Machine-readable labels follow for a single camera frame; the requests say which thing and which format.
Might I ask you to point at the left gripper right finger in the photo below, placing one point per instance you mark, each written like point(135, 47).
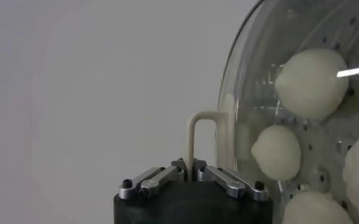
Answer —
point(228, 182)

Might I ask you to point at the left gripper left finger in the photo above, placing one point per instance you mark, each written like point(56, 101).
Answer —
point(154, 181)

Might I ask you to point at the perforated stainless steamer basket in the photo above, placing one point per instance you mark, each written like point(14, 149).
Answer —
point(322, 140)

